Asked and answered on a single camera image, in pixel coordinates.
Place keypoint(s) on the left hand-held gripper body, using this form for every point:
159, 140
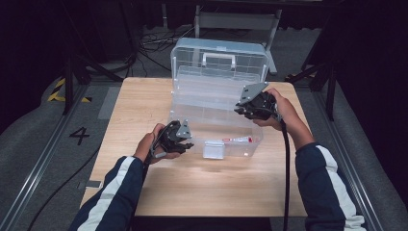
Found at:
173, 136

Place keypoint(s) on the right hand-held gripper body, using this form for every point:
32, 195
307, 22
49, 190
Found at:
261, 106

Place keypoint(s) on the red and white ointment tube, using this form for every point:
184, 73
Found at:
239, 140

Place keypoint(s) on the clear plastic storage box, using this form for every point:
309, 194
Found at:
208, 96

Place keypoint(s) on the person's right hand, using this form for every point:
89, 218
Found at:
285, 112

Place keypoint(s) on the person's left hand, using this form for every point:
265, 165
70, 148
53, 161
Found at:
146, 149

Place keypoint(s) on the black metal stand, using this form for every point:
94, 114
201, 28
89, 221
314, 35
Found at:
330, 93

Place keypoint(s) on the black tripod stand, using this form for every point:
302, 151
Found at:
68, 83

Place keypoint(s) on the yellow and black floor tape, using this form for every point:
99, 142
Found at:
54, 95

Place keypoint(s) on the grey metal table frame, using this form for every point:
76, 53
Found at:
237, 20

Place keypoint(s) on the metal floor rail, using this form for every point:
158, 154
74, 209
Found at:
349, 173
38, 166

